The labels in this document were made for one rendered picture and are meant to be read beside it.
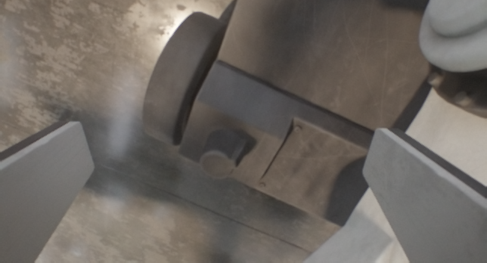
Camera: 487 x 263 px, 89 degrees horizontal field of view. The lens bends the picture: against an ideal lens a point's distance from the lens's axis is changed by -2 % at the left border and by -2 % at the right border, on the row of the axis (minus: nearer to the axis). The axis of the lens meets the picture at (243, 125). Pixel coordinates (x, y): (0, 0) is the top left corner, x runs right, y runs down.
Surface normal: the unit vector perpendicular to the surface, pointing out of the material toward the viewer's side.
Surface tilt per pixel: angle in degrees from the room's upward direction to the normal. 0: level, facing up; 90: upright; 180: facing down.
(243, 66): 0
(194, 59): 43
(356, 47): 0
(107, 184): 0
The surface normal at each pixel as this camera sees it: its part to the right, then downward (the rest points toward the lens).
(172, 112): -0.17, 0.50
